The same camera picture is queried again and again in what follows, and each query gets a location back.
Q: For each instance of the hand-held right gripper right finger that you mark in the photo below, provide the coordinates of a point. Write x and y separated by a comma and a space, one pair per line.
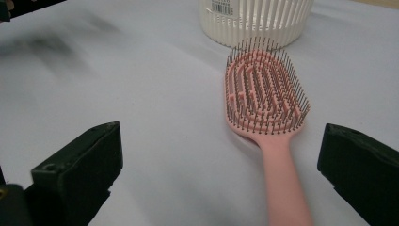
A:
360, 169

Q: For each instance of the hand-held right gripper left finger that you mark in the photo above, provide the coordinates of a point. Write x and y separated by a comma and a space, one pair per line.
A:
78, 175

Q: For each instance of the pink hairbrush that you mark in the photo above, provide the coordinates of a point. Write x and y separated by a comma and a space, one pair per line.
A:
279, 163

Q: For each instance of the white ribbed plastic basket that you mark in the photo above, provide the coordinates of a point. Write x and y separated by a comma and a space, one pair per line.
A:
251, 28

